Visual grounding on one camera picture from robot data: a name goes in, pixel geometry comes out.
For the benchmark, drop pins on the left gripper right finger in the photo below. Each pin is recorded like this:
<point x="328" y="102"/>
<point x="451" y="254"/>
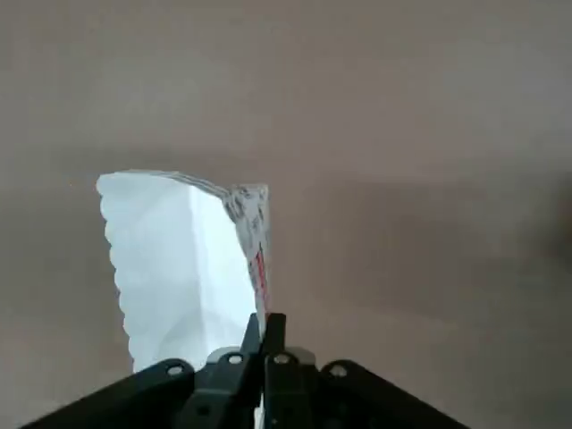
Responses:
<point x="322" y="397"/>

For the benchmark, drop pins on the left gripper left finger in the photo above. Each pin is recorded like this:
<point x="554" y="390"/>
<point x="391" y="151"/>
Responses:
<point x="179" y="393"/>

